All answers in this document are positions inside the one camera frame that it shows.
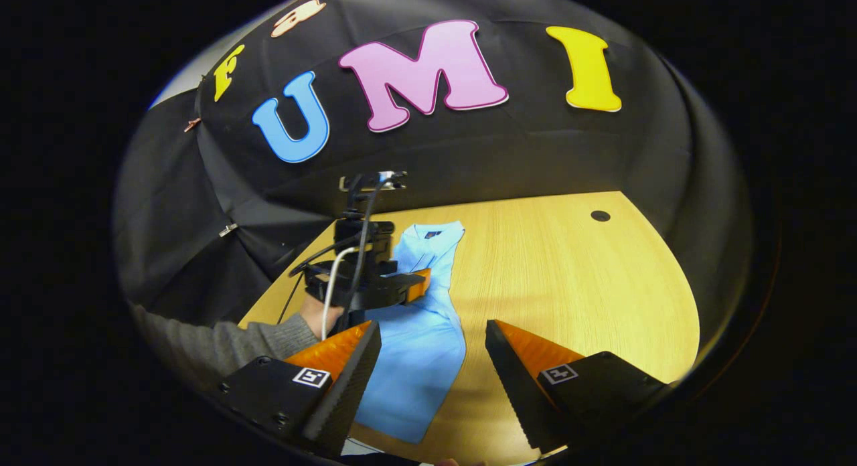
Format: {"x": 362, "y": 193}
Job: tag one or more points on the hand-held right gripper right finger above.
{"x": 515, "y": 385}

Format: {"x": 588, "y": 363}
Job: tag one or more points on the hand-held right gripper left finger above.
{"x": 351, "y": 392}

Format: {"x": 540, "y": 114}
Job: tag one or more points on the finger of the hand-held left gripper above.
{"x": 418, "y": 285}

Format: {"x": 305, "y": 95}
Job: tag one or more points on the light blue T-shirt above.
{"x": 415, "y": 359}

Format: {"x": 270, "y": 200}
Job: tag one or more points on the silver backdrop clip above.
{"x": 227, "y": 229}

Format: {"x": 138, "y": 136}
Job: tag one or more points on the black backdrop cloth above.
{"x": 535, "y": 144}

